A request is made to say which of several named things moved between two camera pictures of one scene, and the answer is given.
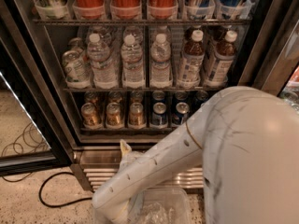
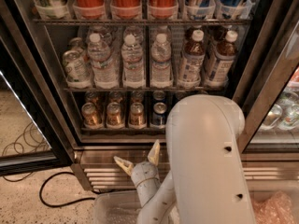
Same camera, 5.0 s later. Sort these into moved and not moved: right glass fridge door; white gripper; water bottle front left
Moved: white gripper
Not moved: right glass fridge door; water bottle front left
